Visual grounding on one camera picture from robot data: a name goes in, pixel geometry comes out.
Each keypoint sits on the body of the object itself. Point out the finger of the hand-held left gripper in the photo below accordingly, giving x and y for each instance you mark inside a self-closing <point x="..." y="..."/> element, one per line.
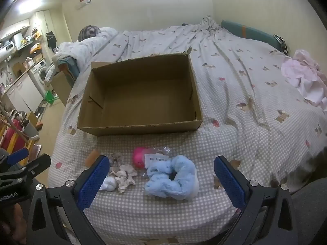
<point x="18" y="156"/>
<point x="38" y="163"/>

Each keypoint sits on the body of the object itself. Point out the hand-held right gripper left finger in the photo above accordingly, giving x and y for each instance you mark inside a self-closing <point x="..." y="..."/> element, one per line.
<point x="91" y="183"/>

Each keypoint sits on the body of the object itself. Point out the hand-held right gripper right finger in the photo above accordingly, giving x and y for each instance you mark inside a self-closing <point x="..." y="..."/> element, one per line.
<point x="230" y="185"/>

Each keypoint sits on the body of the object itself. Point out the white knotted cloth scrunchie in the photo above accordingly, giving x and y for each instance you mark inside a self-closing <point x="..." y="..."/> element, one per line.
<point x="108" y="183"/>

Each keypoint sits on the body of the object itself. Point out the beige lace-trimmed scrunchie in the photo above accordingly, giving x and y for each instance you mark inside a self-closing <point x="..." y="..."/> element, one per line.
<point x="116" y="157"/>

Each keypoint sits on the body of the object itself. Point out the fluffy light blue scrunchie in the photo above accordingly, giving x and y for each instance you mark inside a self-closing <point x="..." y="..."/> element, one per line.
<point x="170" y="180"/>

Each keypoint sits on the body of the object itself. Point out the cream ruffled scrunchie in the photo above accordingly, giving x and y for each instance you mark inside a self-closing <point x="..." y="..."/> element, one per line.
<point x="125" y="176"/>

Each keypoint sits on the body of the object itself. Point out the pink item in plastic packet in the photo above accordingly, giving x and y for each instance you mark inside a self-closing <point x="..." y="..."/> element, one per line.
<point x="148" y="158"/>

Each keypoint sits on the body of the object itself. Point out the green plastic item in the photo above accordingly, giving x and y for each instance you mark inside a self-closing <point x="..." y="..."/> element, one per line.
<point x="50" y="97"/>

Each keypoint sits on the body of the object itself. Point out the small cardboard box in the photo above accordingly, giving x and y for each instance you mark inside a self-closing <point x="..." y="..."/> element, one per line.
<point x="61" y="85"/>

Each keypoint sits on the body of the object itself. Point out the checked printed bed sheet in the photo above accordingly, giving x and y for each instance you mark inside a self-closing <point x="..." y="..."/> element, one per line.
<point x="242" y="102"/>

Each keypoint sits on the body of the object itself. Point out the person's grey clothing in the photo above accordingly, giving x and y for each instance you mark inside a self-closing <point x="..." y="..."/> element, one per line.
<point x="310" y="211"/>

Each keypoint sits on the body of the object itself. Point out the white washing machine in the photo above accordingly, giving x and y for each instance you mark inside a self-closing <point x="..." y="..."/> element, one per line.
<point x="40" y="73"/>

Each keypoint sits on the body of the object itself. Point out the teal cloth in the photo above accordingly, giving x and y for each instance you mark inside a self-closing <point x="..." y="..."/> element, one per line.
<point x="67" y="65"/>

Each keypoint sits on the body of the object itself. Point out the white microwave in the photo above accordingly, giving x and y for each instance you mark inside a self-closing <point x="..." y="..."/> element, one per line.
<point x="7" y="46"/>

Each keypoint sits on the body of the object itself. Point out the white duvet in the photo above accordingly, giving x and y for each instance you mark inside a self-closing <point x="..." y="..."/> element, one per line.
<point x="84" y="46"/>

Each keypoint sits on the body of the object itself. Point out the pale pink cloth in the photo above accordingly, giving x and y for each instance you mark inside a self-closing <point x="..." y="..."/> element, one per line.
<point x="306" y="77"/>

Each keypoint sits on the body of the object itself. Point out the grey striped plush cushion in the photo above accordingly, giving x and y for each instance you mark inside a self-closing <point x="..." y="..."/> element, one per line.
<point x="88" y="32"/>

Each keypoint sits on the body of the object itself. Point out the black and white patterned cloth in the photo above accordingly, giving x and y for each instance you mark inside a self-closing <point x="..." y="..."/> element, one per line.
<point x="282" y="43"/>

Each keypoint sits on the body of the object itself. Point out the teal mat with orange band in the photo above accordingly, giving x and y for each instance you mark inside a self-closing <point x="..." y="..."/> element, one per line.
<point x="246" y="31"/>

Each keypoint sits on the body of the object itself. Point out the red and white wall ornament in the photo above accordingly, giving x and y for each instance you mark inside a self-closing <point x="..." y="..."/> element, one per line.
<point x="84" y="0"/>

